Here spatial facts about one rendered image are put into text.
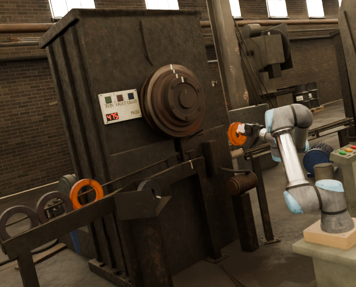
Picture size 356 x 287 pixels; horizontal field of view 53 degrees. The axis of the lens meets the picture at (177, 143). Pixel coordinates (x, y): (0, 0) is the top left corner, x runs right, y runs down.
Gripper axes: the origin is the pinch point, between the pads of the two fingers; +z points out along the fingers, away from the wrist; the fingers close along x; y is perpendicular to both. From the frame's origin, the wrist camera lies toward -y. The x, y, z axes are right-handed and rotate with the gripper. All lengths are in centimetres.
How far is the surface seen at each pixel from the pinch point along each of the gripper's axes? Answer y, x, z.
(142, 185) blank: -9, 86, -16
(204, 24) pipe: 84, -540, 598
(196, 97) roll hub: 21.9, 19.9, 18.3
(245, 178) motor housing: -33.2, -4.3, -5.9
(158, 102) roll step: 21, 47, 24
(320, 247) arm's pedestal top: -34, 32, -81
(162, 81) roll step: 33, 41, 27
